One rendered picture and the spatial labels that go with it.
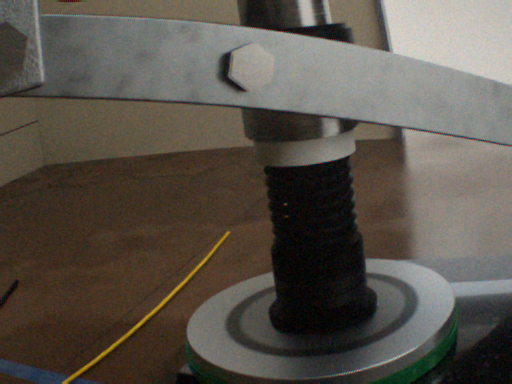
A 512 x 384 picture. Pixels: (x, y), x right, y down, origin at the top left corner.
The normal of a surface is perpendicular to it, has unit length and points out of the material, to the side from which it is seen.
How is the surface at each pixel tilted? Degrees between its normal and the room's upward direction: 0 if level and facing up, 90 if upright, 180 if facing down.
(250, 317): 0
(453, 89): 90
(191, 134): 90
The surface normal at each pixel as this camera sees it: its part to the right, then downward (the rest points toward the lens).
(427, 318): -0.14, -0.96
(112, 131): -0.35, 0.28
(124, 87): 0.36, 0.18
